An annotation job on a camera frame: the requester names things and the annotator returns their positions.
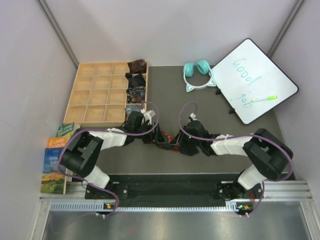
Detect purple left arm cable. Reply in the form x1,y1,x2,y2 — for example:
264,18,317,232
57,101,160,216

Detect green marker pen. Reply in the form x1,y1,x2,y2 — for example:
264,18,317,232
251,95,277,103

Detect teal cat ear headphones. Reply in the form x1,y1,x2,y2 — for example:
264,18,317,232
183,60,217,93

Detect slotted cable duct rail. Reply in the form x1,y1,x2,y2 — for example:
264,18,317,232
50,201,253,214

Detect dark blue rolled tie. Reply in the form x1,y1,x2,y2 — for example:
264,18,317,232
125,72,146,88

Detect multicolour paisley rolled tie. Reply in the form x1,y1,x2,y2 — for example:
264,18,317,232
126,86,146,104

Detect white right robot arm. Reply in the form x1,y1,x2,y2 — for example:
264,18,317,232
177,119,294,198

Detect wooden compartment tray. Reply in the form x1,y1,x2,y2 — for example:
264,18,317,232
63,61,141,128

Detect black orange floral tie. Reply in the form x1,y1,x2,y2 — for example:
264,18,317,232
158,131,182,154

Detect grey blue rolled tie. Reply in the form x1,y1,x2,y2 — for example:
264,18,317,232
125,104,146,116

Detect white dry erase board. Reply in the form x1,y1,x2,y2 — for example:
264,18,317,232
212,38,299,125

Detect orange paperback book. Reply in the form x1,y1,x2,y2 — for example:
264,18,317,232
46,136,68,149

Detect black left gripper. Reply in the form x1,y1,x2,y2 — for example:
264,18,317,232
134,122,167,144

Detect blue Animal Farm book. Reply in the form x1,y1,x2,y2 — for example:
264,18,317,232
40,147,67,194

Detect green paperback book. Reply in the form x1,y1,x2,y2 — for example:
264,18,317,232
56,122,81,138

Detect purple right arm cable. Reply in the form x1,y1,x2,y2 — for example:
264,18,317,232
178,101,295,216

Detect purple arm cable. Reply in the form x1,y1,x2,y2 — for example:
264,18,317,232
178,101,295,216
57,101,160,216

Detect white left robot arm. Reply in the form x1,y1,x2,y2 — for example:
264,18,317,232
59,109,158,199

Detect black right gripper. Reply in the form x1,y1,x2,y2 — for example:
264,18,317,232
170,126,202,150

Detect dark red rolled tie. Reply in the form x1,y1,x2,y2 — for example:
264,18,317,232
127,59,147,74

